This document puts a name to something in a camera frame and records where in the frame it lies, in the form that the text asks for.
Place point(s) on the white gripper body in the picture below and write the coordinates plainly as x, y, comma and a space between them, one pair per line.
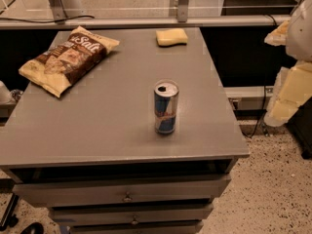
300, 33

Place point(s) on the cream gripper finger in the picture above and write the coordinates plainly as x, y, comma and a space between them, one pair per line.
278, 37
292, 88

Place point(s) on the red bull can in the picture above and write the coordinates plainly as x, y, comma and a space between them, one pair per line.
166, 94

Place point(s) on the yellow sponge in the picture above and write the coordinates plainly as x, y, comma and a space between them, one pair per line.
171, 37

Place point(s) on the top grey drawer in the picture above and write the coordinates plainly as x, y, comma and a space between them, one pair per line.
122, 191

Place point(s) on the grey drawer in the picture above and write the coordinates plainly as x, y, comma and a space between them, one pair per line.
169, 227
132, 214
122, 191

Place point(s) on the bottom grey drawer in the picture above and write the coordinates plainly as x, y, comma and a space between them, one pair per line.
169, 227

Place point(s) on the brown chips bag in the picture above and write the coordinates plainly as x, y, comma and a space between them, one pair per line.
63, 65

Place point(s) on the grey drawer cabinet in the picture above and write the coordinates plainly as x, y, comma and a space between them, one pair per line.
103, 128

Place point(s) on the middle grey drawer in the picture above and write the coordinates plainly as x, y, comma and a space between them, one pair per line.
132, 214

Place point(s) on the white object at left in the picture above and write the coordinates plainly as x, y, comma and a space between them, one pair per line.
5, 94

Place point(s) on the black object on floor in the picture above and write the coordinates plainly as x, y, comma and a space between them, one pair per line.
9, 219

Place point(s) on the metal rail frame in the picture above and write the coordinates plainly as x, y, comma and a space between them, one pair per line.
67, 14

